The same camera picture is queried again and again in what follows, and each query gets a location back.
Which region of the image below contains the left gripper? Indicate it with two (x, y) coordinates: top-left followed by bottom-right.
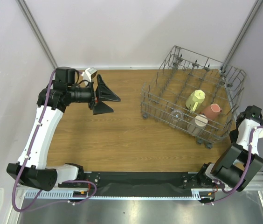
(68, 75), (120, 114)

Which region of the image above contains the pink patterned mug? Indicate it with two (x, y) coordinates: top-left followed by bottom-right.
(201, 104), (222, 120)

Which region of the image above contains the beige plastic cup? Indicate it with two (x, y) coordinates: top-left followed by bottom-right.
(187, 114), (208, 136)

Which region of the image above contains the yellow mug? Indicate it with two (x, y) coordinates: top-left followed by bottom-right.
(186, 90), (206, 112)

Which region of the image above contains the clear plastic cup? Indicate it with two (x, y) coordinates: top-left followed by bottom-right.
(169, 110), (183, 128)

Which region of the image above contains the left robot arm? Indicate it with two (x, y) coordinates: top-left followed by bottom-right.
(7, 67), (121, 191)

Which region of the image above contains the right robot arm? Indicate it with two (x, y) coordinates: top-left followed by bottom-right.
(197, 105), (263, 193)

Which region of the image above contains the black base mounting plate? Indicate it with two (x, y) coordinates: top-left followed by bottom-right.
(75, 171), (216, 189)

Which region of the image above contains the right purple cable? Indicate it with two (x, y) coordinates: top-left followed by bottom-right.
(203, 119), (263, 206)

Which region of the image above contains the grey wire dish rack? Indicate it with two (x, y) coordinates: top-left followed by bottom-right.
(140, 46), (246, 149)

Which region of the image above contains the right aluminium frame post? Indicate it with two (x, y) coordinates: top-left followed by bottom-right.
(221, 0), (263, 70)

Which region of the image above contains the aluminium frame post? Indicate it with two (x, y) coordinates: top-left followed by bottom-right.
(16, 0), (58, 69)
(221, 0), (263, 70)

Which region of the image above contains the grey cable duct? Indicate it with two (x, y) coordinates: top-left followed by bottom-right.
(24, 188), (216, 200)

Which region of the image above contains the left aluminium frame post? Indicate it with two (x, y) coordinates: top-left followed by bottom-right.
(16, 0), (58, 69)

